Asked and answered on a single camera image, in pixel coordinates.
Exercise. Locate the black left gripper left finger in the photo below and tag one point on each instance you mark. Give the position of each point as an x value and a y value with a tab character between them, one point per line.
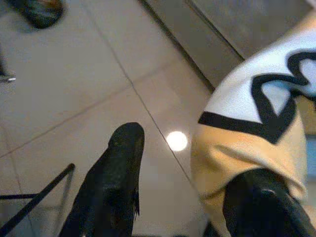
111	185

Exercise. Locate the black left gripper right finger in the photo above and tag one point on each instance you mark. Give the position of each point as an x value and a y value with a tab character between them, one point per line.
259	209

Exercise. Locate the yellow cartoon print blanket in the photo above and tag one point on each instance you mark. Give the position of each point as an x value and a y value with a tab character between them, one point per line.
247	153

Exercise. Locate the black metal stand leg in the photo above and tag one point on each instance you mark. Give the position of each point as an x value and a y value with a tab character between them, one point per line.
49	188

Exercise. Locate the dark slipper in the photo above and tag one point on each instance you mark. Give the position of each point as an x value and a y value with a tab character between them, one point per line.
39	14

